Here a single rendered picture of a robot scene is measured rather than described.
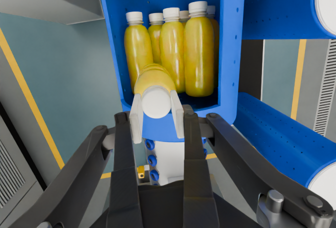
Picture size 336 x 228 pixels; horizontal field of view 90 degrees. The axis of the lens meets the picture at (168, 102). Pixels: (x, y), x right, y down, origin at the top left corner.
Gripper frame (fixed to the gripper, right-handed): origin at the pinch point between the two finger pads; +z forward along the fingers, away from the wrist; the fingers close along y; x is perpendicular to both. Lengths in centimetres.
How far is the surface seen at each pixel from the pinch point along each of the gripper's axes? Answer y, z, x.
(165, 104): 1.1, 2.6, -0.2
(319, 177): 60, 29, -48
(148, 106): -1.0, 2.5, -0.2
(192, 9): 9.2, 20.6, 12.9
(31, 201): -127, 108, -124
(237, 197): 87, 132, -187
